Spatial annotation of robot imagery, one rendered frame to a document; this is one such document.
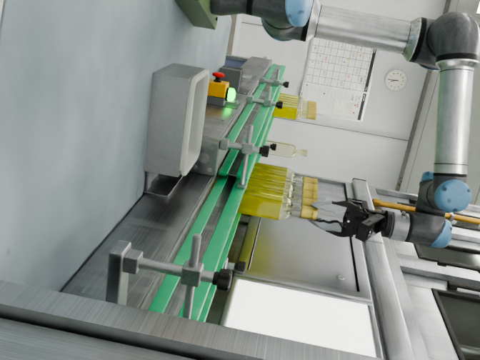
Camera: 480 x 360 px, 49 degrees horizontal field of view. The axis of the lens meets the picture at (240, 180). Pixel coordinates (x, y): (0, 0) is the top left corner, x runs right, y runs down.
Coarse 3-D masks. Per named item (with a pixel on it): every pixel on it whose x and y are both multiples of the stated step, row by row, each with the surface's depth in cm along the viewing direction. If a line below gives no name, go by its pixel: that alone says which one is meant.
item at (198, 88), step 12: (204, 72) 118; (192, 84) 109; (204, 84) 125; (192, 96) 109; (204, 96) 126; (192, 108) 111; (204, 108) 127; (192, 120) 128; (192, 132) 129; (192, 144) 130; (192, 156) 127; (180, 168) 116
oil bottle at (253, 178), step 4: (252, 176) 149; (256, 176) 150; (260, 176) 150; (264, 176) 151; (252, 180) 147; (256, 180) 147; (260, 180) 148; (264, 180) 148; (268, 180) 148; (272, 180) 149; (276, 180) 150; (280, 180) 150; (272, 184) 146; (276, 184) 146; (280, 184) 147; (284, 184) 147; (288, 184) 148; (288, 188) 146; (292, 188) 148; (292, 192) 148
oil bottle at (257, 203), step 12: (252, 192) 138; (264, 192) 139; (240, 204) 137; (252, 204) 136; (264, 204) 136; (276, 204) 135; (288, 204) 136; (264, 216) 137; (276, 216) 136; (288, 216) 137
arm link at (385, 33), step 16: (320, 16) 136; (336, 16) 135; (352, 16) 135; (368, 16) 135; (384, 16) 136; (272, 32) 140; (288, 32) 137; (304, 32) 137; (320, 32) 137; (336, 32) 136; (352, 32) 136; (368, 32) 135; (384, 32) 134; (400, 32) 134; (416, 32) 132; (384, 48) 137; (400, 48) 136; (416, 48) 133; (432, 64) 137
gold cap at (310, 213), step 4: (304, 208) 137; (308, 208) 137; (312, 208) 137; (304, 212) 136; (308, 212) 136; (312, 212) 136; (316, 212) 136; (300, 216) 137; (304, 216) 137; (308, 216) 136; (312, 216) 136; (316, 216) 136
